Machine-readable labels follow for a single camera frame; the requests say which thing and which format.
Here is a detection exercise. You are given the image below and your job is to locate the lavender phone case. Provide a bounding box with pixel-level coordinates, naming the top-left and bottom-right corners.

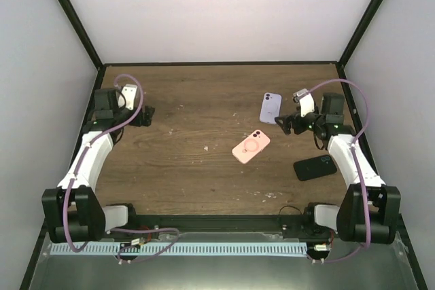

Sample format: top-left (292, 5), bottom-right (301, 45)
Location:
top-left (259, 92), bottom-right (282, 124)

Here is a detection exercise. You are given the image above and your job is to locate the pink phone case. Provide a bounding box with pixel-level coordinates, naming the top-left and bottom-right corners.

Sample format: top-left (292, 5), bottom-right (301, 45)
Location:
top-left (232, 130), bottom-right (271, 164)

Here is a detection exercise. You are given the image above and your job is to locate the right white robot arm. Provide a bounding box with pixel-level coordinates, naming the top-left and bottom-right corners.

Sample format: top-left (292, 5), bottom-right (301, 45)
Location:
top-left (275, 89), bottom-right (401, 244)

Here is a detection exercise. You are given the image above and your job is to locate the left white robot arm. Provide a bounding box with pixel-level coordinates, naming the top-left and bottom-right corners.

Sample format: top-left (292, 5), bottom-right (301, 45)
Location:
top-left (41, 84), bottom-right (147, 244)

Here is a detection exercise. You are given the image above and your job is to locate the black phone case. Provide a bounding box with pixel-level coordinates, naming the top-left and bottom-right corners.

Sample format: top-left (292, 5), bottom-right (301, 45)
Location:
top-left (293, 155), bottom-right (338, 181)

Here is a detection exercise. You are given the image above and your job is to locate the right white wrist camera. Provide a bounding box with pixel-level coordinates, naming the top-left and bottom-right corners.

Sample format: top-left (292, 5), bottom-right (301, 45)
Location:
top-left (293, 88), bottom-right (315, 117)

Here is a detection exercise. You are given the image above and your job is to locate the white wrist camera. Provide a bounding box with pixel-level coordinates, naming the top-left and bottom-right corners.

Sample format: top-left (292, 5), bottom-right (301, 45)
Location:
top-left (293, 88), bottom-right (315, 117)
top-left (118, 84), bottom-right (137, 111)

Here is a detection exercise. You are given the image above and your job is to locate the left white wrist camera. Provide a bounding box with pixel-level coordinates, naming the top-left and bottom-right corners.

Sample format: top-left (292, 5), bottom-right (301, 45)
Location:
top-left (118, 84), bottom-right (137, 111)

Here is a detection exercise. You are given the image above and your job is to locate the black enclosure frame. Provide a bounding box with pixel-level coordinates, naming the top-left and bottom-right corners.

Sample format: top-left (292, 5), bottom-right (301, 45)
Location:
top-left (20, 0), bottom-right (428, 289)

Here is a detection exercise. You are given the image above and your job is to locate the black front mounting rail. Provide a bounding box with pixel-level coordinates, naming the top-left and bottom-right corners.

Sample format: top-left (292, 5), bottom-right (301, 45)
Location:
top-left (43, 213), bottom-right (402, 236)

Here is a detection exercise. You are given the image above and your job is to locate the light blue slotted cable duct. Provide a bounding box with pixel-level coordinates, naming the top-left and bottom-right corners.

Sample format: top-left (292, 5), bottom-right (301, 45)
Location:
top-left (50, 242), bottom-right (307, 256)

